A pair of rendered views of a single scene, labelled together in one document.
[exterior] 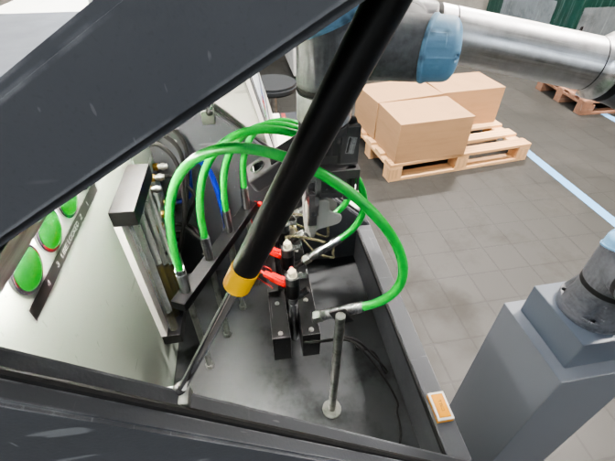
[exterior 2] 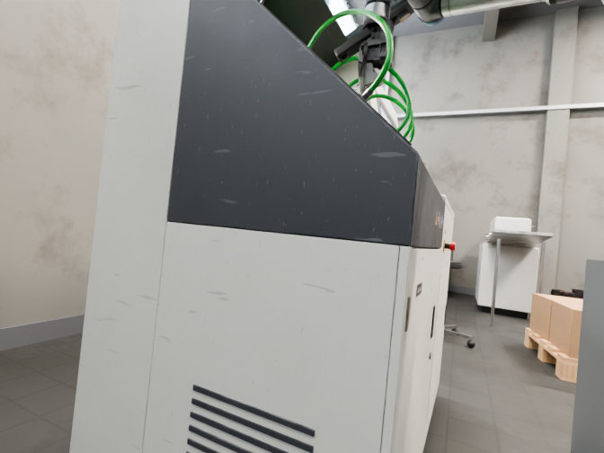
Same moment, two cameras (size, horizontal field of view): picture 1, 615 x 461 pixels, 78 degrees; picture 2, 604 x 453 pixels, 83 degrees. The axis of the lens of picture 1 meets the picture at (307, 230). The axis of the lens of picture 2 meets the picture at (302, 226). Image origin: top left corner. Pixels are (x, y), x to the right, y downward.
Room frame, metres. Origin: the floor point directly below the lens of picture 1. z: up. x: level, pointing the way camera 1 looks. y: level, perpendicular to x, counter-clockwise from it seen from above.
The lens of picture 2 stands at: (-0.40, -0.46, 0.80)
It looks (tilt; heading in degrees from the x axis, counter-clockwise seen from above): 1 degrees up; 35
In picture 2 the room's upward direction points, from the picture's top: 6 degrees clockwise
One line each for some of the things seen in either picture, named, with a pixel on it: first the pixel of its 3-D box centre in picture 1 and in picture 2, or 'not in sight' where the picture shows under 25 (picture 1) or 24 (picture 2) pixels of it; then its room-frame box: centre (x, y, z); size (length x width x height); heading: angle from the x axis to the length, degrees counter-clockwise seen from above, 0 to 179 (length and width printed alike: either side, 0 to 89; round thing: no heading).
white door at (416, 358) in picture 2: not in sight; (416, 379); (0.53, -0.22, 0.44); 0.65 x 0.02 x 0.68; 9
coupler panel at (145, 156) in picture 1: (156, 176); not in sight; (0.69, 0.33, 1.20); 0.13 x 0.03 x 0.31; 9
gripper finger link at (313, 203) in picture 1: (311, 200); (363, 63); (0.48, -0.01, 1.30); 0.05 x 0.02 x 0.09; 9
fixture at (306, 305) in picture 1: (288, 294); not in sight; (0.61, 0.05, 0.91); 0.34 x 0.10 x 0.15; 9
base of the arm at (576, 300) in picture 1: (600, 294); not in sight; (0.58, -0.69, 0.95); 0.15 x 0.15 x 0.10
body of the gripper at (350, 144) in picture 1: (327, 158); (376, 45); (0.50, -0.03, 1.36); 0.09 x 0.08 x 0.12; 99
